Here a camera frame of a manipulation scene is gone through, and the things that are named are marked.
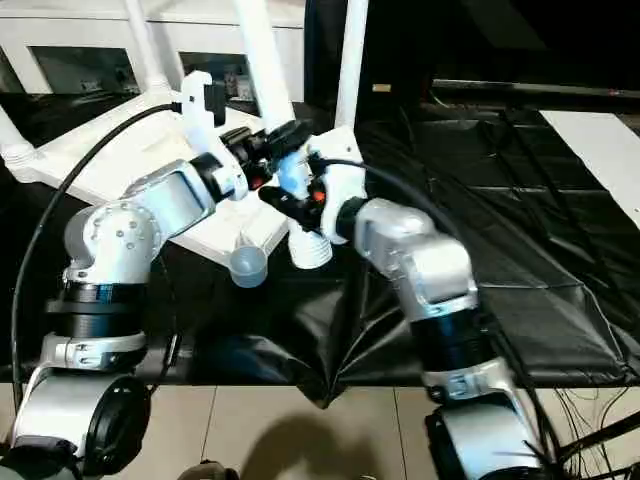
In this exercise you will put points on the white plastic table leg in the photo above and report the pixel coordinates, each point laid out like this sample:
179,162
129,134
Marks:
142,45
350,60
265,65
10,135

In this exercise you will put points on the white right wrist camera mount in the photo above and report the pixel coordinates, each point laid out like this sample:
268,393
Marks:
340,190

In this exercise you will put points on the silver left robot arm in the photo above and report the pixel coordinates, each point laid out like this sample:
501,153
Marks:
125,230

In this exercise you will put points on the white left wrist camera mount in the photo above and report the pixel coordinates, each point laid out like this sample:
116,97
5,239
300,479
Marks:
205,135

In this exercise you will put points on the white side board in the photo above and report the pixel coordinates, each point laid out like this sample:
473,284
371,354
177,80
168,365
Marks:
600,160

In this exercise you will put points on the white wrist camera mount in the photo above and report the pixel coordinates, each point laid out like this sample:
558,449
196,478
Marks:
205,135
340,190

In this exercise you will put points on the long black bar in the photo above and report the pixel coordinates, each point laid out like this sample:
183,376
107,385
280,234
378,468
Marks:
525,89

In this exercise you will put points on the small yellow label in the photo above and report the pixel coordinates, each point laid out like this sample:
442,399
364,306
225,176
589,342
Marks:
381,87

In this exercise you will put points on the white glass-door cabinet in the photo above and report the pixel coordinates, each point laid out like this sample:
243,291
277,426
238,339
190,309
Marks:
75,30

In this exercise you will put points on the black work mat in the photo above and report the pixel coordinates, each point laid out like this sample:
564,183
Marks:
500,225

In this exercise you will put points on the white plastic table top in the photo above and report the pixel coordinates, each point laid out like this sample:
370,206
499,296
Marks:
125,135

